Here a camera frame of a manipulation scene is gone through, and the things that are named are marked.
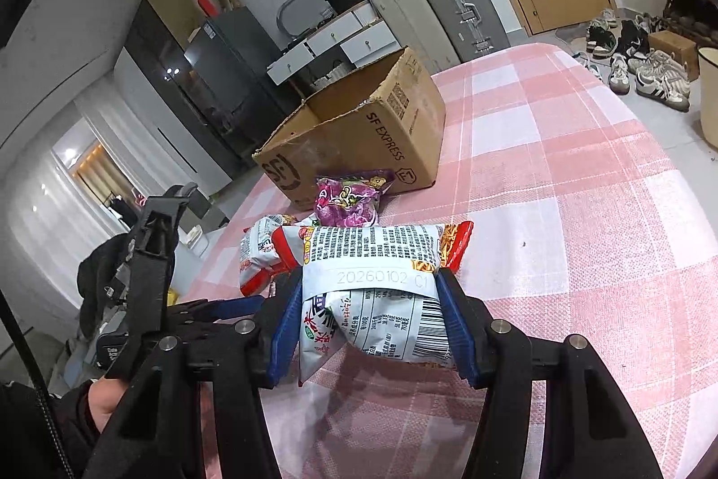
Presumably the person's left forearm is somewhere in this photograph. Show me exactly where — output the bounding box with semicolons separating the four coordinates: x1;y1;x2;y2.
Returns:
0;381;105;479

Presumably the dark cloth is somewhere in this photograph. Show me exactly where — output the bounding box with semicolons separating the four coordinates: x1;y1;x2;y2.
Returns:
77;235;136;334

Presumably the small cardboard carton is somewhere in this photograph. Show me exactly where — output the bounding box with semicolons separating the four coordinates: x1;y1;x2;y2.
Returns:
648;30;700;81

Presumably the white sheer curtain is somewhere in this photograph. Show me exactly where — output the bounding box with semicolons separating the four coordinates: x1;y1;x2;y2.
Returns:
0;109;186;328

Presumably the pink checked tablecloth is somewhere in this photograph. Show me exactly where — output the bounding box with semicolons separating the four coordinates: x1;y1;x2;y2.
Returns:
168;42;718;479

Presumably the person's left hand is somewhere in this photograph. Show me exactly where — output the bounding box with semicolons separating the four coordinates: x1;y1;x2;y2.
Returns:
90;378;127;435

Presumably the purple snack packet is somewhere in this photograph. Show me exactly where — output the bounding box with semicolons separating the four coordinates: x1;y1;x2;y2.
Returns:
314;169;396;230

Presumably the brown cardboard box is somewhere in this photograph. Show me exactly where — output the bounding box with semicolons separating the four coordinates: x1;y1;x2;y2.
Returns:
252;47;447;211

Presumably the pile of loose shoes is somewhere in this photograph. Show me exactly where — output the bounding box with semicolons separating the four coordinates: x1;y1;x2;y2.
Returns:
572;8;693;112

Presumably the white drawer cabinet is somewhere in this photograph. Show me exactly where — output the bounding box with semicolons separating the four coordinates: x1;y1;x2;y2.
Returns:
338;20;403;67

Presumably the cream suitcase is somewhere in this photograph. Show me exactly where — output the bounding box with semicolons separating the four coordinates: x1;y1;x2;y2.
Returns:
370;0;444;73

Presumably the white red noodle snack packet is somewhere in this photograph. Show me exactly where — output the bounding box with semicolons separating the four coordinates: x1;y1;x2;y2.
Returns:
239;214;315;296
272;222;475;387

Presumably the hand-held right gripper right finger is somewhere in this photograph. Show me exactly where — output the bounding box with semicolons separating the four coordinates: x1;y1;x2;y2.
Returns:
436;268;665;479

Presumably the chrome tube frame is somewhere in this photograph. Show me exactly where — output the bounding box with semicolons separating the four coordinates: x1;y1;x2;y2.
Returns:
276;0;332;48

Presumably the large flat cardboard sheet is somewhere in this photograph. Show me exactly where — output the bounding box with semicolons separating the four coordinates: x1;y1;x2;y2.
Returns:
144;0;204;34

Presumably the white desk with drawers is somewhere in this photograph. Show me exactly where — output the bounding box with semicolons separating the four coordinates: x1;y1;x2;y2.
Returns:
266;0;388;87

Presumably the silver suitcase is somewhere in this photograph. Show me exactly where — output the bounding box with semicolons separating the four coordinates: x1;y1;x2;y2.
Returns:
418;0;511;63

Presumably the grey fridge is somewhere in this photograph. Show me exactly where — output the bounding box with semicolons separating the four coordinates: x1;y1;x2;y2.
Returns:
184;4;304;160

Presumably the cream waste bin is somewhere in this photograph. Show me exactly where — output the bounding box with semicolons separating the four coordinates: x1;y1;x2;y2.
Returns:
698;47;718;149

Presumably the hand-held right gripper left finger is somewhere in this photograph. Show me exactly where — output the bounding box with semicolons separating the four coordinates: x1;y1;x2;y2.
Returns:
84;270;307;479

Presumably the black cord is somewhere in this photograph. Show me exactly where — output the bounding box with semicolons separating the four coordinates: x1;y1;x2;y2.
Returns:
0;288;65;463

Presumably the grey door mat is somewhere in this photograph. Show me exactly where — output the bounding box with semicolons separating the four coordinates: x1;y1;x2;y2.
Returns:
555;22;595;45

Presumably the black glass cabinet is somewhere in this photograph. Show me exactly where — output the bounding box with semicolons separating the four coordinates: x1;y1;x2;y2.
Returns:
115;0;253;180

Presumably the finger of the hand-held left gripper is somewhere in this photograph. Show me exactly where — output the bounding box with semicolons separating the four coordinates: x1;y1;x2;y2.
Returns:
165;295;266;326

